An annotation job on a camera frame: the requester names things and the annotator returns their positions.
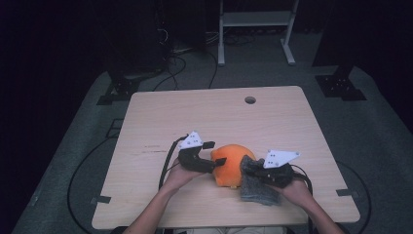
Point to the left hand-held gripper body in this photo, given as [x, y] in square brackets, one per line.
[193, 162]

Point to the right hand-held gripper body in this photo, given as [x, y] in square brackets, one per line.
[279, 175]

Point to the orange plush toy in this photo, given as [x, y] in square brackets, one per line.
[230, 165]

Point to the grey towel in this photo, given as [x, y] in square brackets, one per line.
[256, 193]

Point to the person's left hand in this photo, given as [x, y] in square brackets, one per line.
[178, 178]

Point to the person's right hand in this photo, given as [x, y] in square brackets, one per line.
[297, 193]

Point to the black stand base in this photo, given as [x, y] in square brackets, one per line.
[339, 86]
[121, 88]

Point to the dark equipment cabinet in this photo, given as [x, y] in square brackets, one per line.
[139, 39]

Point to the white metal stand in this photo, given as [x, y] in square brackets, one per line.
[256, 19]

